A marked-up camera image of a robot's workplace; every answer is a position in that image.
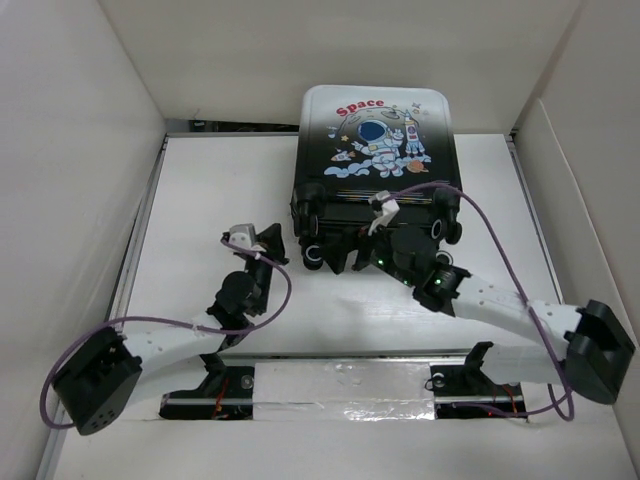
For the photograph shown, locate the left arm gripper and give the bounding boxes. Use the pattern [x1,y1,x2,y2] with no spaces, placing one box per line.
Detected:
[242,222,287,314]

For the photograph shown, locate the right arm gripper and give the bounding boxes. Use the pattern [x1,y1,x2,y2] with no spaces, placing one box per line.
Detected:
[315,215,417,289]

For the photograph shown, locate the white space print suitcase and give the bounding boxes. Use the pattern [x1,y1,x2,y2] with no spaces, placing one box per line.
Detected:
[290,85,462,271]

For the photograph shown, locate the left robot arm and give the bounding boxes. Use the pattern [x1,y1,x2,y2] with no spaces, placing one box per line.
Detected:
[42,223,288,436]

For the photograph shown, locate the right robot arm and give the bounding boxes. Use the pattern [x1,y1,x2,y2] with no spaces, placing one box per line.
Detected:
[320,226,636,405]

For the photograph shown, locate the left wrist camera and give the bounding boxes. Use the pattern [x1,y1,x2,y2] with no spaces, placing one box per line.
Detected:
[222,223,256,250]

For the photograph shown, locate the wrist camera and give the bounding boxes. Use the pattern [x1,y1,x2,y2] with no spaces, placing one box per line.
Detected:
[222,223,256,250]
[367,190,400,236]

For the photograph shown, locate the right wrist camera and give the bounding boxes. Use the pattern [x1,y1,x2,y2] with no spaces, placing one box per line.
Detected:
[367,190,400,236]

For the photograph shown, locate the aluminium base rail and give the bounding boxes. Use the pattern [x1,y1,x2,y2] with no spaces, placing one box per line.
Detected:
[34,349,616,480]

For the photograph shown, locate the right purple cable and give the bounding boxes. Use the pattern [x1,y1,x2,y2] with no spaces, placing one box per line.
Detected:
[372,180,576,422]

